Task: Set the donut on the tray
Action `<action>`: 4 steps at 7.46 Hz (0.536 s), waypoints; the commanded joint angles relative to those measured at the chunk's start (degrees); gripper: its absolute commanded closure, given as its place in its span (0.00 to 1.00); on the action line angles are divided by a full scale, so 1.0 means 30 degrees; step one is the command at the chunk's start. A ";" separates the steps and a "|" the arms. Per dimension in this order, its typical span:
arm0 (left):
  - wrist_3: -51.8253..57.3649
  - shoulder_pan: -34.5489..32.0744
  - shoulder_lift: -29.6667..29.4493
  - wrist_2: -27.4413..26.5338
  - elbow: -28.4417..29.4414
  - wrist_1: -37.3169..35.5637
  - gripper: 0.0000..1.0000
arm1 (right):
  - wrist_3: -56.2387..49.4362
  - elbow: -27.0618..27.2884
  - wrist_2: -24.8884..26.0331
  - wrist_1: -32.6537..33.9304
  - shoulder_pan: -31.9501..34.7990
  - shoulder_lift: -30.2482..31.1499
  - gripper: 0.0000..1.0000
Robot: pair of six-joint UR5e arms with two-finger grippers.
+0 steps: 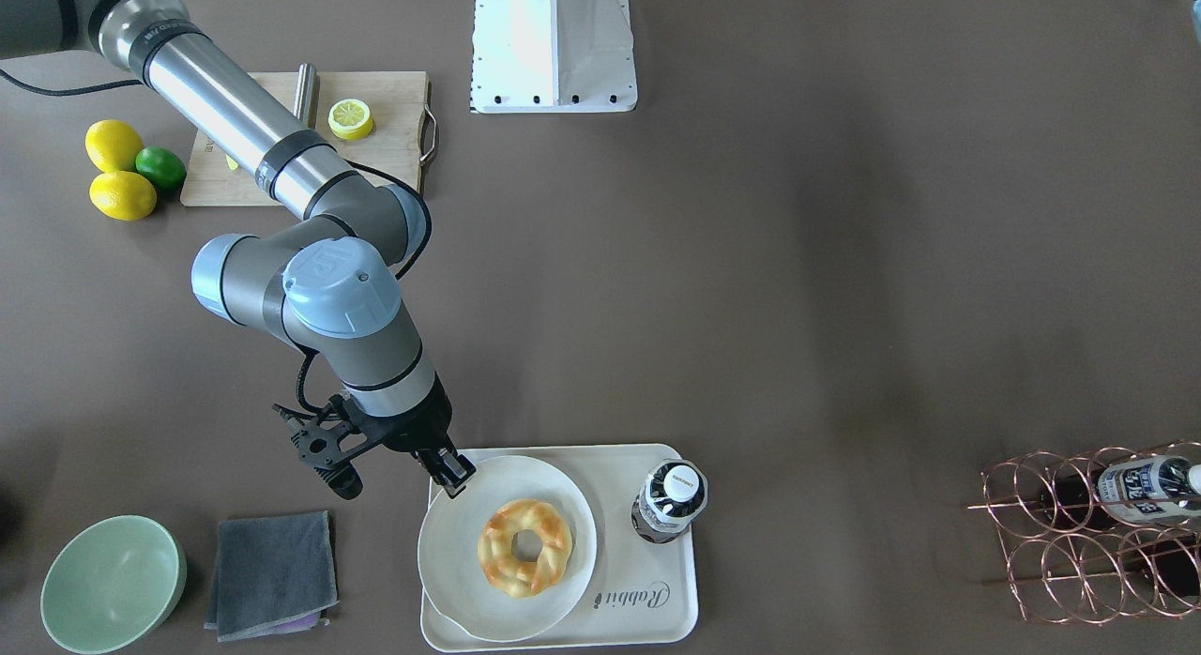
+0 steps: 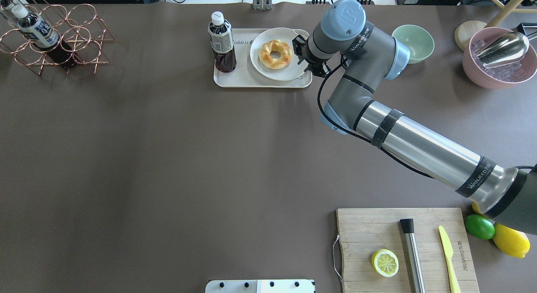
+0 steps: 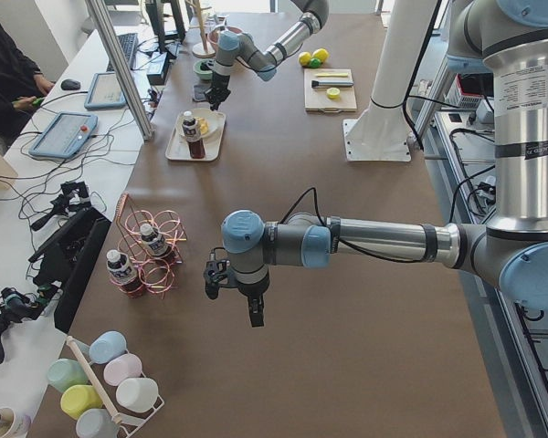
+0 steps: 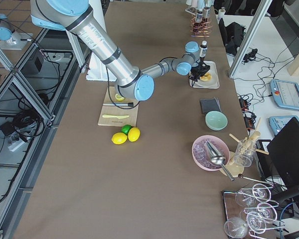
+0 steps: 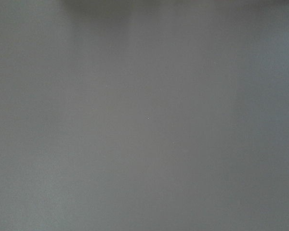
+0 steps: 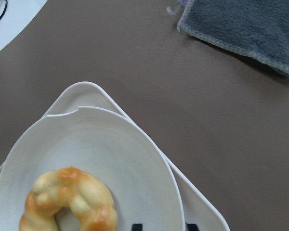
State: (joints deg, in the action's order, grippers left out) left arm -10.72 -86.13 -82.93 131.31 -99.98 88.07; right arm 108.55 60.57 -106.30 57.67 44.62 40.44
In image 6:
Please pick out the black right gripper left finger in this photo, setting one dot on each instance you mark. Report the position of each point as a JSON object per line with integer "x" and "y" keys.
{"x": 137, "y": 227}

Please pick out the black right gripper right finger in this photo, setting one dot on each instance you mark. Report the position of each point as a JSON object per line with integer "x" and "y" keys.
{"x": 192, "y": 227}

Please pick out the twisted glazed donut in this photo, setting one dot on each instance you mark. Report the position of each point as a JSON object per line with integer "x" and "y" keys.
{"x": 86, "y": 196}

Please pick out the white plate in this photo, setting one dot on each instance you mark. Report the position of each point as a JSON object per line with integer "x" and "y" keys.
{"x": 106, "y": 145}

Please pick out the grey folded cloth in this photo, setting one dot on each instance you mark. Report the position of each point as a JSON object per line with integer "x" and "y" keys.
{"x": 258, "y": 29}

